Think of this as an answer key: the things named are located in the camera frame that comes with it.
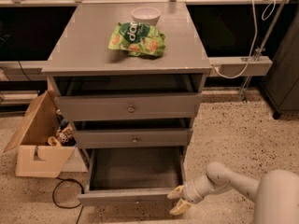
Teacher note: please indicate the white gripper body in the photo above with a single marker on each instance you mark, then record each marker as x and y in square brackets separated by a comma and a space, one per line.
[189, 192]

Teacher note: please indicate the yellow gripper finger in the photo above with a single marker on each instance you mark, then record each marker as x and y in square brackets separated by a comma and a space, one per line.
[181, 207]
[176, 193]

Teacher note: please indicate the grey bottom drawer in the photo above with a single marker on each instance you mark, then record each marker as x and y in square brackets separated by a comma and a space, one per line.
[133, 175]

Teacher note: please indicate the grey drawer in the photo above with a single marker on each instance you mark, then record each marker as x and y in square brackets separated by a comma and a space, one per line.
[127, 97]
[133, 175]
[133, 133]

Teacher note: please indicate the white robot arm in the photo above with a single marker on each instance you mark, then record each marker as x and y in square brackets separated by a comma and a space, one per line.
[275, 196]

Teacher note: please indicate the grey wooden drawer cabinet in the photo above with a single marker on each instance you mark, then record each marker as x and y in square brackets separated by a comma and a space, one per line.
[82, 50]

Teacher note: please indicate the grey middle drawer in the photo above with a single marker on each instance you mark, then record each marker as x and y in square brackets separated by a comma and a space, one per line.
[133, 133]

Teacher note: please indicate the grey top drawer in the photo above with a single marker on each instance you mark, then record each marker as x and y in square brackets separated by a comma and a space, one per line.
[127, 97]

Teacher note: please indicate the items inside cardboard box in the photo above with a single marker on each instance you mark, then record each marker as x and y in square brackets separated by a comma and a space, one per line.
[64, 136]

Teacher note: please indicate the dark grey side cabinet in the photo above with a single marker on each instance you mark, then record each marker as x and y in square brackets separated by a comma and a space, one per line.
[281, 85]

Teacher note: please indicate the open cardboard box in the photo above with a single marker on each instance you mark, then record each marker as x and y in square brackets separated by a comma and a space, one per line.
[36, 158]

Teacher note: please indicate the metal diagonal pole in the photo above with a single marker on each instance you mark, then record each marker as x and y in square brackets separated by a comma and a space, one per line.
[257, 53]

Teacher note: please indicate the green chip bag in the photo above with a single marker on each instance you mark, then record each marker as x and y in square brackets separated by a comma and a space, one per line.
[137, 39]

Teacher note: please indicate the white ceramic bowl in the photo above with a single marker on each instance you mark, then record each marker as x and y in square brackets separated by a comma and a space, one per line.
[148, 15]

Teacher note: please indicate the grey wall rail shelf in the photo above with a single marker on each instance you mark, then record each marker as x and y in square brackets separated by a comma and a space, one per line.
[239, 66]

